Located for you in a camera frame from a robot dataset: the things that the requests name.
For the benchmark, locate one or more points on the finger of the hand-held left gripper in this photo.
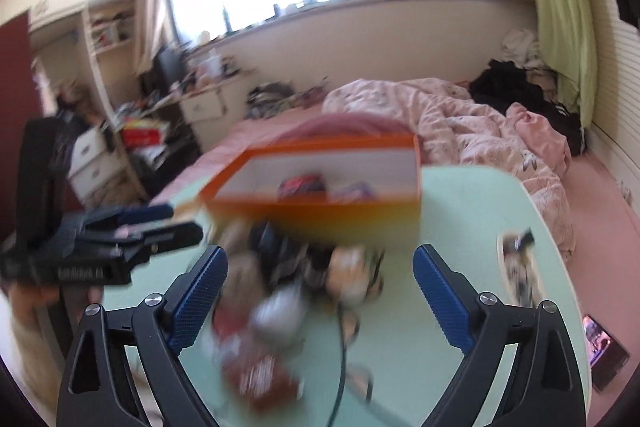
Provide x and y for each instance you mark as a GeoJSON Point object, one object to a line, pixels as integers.
{"type": "Point", "coordinates": [165, 239]}
{"type": "Point", "coordinates": [145, 214]}

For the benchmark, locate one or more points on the white drawer cabinet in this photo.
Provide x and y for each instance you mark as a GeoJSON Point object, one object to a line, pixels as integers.
{"type": "Point", "coordinates": [90, 157]}

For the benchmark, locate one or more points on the red snack packet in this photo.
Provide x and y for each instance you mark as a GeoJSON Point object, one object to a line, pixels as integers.
{"type": "Point", "coordinates": [255, 367]}

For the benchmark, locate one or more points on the black plush toy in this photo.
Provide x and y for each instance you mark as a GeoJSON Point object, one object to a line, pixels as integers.
{"type": "Point", "coordinates": [272, 247]}

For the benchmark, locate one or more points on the black monitor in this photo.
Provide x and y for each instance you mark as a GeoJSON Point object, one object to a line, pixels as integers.
{"type": "Point", "coordinates": [167, 64]}

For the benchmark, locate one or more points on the beige chick plush toy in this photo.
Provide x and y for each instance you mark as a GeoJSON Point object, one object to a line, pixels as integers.
{"type": "Point", "coordinates": [350, 272]}

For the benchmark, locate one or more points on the orange gradient cardboard box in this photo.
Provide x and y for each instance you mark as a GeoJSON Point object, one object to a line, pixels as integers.
{"type": "Point", "coordinates": [350, 219]}

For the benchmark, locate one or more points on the green curtain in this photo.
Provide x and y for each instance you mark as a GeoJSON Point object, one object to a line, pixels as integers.
{"type": "Point", "coordinates": [560, 7]}

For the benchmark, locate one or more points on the white slatted panel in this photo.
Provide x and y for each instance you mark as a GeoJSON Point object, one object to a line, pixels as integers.
{"type": "Point", "coordinates": [615, 82]}

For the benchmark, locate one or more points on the pink quilt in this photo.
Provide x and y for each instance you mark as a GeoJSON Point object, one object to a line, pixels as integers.
{"type": "Point", "coordinates": [475, 122]}

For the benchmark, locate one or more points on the green cartoon desktop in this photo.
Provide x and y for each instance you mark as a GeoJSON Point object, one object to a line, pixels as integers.
{"type": "Point", "coordinates": [450, 207]}

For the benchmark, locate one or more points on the dark red door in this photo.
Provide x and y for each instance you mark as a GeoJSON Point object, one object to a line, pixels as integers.
{"type": "Point", "coordinates": [12, 107]}

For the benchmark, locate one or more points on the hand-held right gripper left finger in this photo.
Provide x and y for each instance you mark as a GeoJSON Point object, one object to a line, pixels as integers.
{"type": "Point", "coordinates": [197, 302]}

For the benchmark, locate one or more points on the red cardboard box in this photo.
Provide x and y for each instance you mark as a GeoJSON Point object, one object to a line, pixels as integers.
{"type": "Point", "coordinates": [142, 134]}

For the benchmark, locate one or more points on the white round item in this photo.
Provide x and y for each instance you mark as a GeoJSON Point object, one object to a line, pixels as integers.
{"type": "Point", "coordinates": [279, 314]}

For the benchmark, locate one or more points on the white clothes pile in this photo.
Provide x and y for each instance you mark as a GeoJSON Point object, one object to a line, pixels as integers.
{"type": "Point", "coordinates": [525, 47]}

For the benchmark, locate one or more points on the white desk drawer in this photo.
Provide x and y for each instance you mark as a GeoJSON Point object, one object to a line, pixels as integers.
{"type": "Point", "coordinates": [205, 107]}

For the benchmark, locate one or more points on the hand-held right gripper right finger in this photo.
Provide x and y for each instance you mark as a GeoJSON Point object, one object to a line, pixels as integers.
{"type": "Point", "coordinates": [445, 302]}

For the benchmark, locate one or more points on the white wall shelf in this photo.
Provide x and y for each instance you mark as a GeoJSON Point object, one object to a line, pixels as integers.
{"type": "Point", "coordinates": [107, 22]}

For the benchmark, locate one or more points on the smartphone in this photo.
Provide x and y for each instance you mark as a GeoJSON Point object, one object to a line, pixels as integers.
{"type": "Point", "coordinates": [605, 349]}

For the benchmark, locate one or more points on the black clothes pile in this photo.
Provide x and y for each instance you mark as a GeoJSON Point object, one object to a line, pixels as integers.
{"type": "Point", "coordinates": [510, 87]}

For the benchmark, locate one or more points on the person's left hand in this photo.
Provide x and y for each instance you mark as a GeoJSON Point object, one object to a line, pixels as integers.
{"type": "Point", "coordinates": [30, 302]}

